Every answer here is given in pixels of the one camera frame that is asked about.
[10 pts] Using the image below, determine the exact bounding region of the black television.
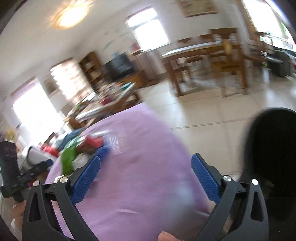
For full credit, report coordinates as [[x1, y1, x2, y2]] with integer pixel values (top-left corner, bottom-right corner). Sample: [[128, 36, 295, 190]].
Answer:
[[104, 53, 135, 81]]

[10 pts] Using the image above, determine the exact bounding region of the round glowing ceiling light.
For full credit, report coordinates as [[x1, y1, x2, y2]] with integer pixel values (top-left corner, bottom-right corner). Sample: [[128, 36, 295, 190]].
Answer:
[[52, 1, 94, 29]]

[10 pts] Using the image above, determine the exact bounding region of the person right hand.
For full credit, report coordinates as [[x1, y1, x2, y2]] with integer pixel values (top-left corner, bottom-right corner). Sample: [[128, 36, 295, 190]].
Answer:
[[157, 232, 181, 241]]

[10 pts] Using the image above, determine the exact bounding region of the wooden dining table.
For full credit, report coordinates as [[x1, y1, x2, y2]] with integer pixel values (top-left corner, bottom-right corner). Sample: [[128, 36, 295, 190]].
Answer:
[[161, 40, 248, 97]]

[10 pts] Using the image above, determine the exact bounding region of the person left hand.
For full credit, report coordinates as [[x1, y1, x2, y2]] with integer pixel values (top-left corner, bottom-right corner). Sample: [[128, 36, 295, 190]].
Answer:
[[12, 200, 27, 230]]

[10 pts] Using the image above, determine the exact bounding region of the red snack box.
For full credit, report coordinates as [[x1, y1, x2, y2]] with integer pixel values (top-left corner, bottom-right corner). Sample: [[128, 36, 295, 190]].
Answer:
[[77, 136, 104, 152]]

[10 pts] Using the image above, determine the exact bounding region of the wooden coffee table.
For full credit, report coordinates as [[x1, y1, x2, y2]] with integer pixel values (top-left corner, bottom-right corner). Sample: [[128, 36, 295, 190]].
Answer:
[[64, 82, 142, 130]]

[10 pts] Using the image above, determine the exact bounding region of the green snack bag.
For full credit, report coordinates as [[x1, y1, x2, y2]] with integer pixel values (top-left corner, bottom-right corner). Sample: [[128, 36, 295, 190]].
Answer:
[[61, 143, 77, 175]]

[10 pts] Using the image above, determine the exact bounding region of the framed floral picture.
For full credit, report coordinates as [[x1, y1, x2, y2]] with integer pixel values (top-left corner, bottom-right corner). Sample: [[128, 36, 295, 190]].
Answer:
[[176, 0, 218, 18]]

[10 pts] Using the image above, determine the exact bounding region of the wooden bookshelf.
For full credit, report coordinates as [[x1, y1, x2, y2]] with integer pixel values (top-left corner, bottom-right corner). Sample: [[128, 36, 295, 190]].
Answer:
[[79, 51, 104, 92]]

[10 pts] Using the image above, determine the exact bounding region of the black trash bin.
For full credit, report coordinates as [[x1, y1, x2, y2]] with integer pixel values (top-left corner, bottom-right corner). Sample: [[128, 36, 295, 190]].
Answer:
[[240, 108, 295, 221]]

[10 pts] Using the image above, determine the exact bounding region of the purple tablecloth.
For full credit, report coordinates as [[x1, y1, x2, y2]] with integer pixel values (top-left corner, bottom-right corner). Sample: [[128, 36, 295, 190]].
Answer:
[[43, 102, 213, 241]]

